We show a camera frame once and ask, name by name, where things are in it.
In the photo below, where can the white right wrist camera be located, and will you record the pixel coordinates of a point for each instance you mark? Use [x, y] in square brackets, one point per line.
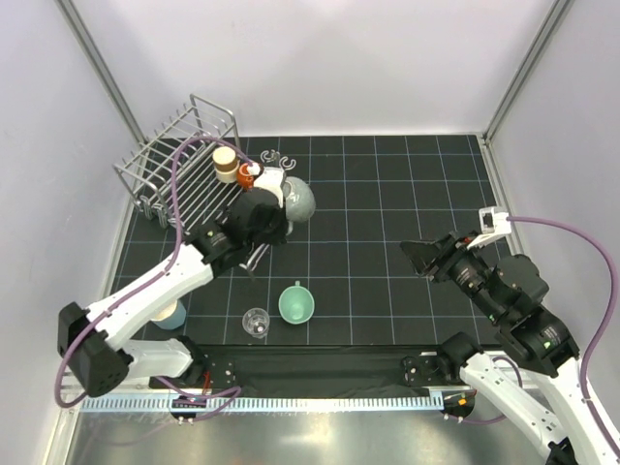
[494, 225]

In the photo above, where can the grey ceramic mug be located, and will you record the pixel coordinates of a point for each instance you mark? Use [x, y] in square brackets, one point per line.
[300, 203]

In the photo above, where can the small clear glass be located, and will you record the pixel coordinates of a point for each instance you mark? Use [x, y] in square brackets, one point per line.
[256, 322]

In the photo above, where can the grey metal dish rack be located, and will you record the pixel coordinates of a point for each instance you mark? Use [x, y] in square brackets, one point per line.
[172, 178]

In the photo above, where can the light blue cup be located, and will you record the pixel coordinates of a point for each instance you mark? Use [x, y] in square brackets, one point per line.
[172, 317]

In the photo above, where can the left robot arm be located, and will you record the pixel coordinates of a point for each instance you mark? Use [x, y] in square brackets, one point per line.
[97, 343]

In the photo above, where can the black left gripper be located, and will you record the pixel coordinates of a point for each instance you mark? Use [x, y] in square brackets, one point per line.
[279, 235]

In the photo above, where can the aluminium frame post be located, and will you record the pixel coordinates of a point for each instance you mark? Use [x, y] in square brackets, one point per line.
[542, 39]
[79, 29]

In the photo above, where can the white slotted cable duct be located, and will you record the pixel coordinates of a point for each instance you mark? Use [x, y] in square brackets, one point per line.
[170, 403]

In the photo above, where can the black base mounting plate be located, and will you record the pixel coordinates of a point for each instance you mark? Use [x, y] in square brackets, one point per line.
[327, 372]

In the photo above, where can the cream cup with cork band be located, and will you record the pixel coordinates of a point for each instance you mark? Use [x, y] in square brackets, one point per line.
[225, 164]

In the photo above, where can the mint green mug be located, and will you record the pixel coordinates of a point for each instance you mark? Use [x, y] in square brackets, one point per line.
[296, 304]

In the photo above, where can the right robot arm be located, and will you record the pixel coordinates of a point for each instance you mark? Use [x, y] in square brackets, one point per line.
[569, 429]

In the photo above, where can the orange glazed ceramic mug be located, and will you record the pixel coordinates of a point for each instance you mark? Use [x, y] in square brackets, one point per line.
[244, 177]

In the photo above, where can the grey rack hook back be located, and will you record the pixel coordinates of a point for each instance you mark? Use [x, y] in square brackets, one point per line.
[272, 158]

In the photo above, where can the black grid mat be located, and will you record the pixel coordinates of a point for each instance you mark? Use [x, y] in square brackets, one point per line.
[372, 192]

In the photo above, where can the aluminium frame post left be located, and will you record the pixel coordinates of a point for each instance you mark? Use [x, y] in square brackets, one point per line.
[79, 29]

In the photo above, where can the aluminium frame post right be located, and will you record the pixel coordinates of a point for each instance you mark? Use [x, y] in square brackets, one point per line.
[542, 39]

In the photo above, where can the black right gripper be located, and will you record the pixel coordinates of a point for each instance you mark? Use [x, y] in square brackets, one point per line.
[455, 247]

